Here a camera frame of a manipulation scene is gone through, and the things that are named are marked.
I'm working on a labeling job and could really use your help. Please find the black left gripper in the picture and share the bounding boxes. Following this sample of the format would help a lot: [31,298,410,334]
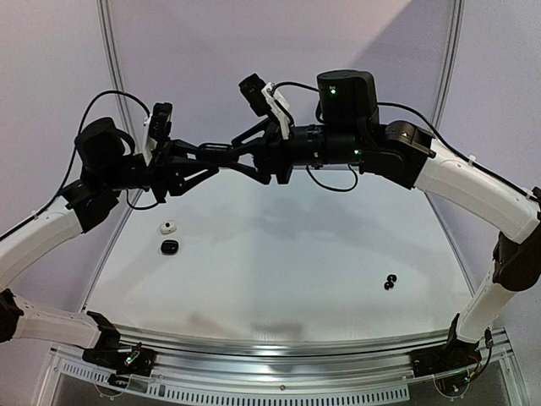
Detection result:
[100,135,219,203]

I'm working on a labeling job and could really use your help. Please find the black oval charging case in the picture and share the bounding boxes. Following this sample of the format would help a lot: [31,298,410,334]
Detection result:
[195,143,238,164]

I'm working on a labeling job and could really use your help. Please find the white earbud charging case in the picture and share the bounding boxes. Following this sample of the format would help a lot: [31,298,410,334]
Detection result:
[160,221,177,235]

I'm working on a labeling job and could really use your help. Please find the black glossy charging case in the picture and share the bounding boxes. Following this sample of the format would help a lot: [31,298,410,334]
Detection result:
[160,239,179,255]

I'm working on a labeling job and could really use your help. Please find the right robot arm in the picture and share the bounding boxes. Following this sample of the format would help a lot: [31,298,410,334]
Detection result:
[233,69,540,369]

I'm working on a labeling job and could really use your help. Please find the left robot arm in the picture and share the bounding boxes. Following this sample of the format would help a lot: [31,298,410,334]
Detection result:
[1,114,233,367]

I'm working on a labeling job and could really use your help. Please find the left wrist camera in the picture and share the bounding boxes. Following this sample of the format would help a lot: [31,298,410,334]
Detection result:
[142,102,173,166]

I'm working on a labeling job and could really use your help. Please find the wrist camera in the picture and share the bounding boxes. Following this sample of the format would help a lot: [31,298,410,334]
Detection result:
[238,74,294,140]
[142,102,173,166]

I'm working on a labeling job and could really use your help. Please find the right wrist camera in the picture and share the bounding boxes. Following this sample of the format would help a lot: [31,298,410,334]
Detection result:
[238,74,294,140]

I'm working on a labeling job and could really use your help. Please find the aluminium frame post left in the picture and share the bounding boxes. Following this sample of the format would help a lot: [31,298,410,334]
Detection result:
[96,0,132,129]

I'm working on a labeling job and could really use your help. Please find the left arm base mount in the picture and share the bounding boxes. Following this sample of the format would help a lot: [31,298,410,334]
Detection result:
[82,337,157,377]

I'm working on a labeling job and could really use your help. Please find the aluminium front rail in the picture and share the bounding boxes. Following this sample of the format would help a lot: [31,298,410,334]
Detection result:
[38,328,528,405]

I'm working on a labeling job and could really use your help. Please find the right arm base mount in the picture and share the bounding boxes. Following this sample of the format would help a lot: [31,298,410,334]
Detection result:
[408,335,482,377]

